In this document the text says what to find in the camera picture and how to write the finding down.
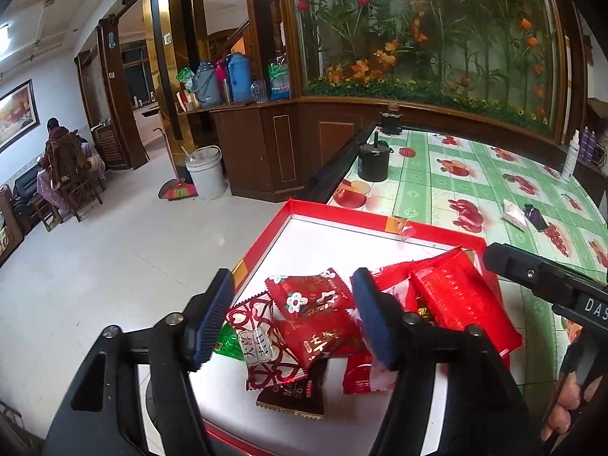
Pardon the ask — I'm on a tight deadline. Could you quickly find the silver packet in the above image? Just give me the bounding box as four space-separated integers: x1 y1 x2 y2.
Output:
503 199 529 229

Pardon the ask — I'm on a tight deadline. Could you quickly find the brown gold-edged snack packet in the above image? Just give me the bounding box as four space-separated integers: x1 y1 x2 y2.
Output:
255 363 328 421

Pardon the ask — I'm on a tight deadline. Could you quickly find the small red snack packet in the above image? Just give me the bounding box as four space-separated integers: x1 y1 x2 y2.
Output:
342 351 400 395

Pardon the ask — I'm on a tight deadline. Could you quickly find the wooden chair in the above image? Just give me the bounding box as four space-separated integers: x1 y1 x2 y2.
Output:
44 133 104 223

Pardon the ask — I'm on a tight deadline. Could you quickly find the artificial flower glass display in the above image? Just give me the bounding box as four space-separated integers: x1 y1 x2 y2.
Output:
289 0 567 135

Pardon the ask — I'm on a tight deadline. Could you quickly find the purple packet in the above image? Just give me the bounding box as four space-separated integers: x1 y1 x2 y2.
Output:
524 204 550 233

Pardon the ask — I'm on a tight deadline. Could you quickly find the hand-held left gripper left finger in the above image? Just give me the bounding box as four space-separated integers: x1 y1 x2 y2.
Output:
43 268 237 456

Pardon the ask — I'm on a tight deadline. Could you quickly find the large red snack packet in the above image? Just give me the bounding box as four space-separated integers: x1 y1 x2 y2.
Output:
409 247 523 359

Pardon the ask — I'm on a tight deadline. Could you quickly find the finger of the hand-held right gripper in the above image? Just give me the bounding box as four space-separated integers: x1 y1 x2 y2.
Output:
483 242 552 298

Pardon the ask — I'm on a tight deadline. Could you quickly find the golden pillar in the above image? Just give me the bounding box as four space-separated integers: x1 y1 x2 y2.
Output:
141 0 210 142

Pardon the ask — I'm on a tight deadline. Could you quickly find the red white-flower snack packet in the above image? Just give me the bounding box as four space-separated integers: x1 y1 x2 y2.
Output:
264 268 356 317

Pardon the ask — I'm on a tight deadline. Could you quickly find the wooden cabinet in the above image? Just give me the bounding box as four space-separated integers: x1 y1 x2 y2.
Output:
209 99 376 203

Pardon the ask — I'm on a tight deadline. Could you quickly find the person's right hand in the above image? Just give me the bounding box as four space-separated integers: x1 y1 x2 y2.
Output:
540 374 584 443

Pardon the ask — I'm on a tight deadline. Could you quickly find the green fruit-print tablecloth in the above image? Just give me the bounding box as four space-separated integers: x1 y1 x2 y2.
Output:
328 123 608 286

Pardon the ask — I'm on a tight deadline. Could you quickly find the black pot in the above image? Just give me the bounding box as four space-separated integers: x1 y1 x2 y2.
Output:
357 130 394 182

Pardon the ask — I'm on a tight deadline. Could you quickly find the small black appliance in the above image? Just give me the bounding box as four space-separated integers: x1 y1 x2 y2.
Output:
380 102 404 135

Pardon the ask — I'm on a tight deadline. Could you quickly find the pink thermos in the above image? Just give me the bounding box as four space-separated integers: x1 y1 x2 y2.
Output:
215 59 230 103

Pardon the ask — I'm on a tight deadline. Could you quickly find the blue thermos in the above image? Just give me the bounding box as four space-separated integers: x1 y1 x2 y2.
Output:
226 52 256 103

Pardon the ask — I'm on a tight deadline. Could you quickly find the small clear candy wrapper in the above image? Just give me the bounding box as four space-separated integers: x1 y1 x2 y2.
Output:
386 216 417 243

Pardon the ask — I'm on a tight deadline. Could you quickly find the red box with white inside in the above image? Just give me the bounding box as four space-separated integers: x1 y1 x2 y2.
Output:
185 199 514 456

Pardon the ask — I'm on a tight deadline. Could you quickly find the grey thermos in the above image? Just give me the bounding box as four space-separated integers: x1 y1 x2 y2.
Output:
192 61 223 108

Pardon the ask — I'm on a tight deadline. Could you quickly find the white bucket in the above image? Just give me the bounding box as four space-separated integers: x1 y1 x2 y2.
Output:
185 146 226 200

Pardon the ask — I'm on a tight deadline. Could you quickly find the green white plastic bag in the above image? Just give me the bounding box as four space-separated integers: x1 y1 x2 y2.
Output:
267 54 291 100

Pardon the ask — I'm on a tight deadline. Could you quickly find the red gold-print snack packet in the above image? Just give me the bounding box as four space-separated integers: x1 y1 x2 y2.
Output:
275 309 367 371

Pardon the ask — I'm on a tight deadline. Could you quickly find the white spray bottle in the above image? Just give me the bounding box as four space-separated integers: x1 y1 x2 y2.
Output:
560 129 581 182

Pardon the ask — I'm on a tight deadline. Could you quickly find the wooden door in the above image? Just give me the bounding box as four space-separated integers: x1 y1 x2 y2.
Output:
96 18 149 172

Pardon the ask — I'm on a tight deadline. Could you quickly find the framed wall picture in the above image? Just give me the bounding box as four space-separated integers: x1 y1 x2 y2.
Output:
0 79 40 153

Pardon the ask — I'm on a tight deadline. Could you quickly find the red white lattice snack packet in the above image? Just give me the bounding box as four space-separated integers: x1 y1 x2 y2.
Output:
225 292 309 390

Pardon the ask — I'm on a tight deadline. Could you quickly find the red broom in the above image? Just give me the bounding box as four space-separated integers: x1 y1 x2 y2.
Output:
153 127 199 200

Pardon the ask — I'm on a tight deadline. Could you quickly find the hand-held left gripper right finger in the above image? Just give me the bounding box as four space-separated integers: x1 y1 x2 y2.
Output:
350 267 542 456

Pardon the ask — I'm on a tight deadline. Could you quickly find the black sofa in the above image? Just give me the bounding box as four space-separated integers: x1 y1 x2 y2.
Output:
10 164 48 234

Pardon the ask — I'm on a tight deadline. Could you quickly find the green snack packet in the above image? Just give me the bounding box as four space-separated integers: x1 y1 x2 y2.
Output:
211 323 248 362

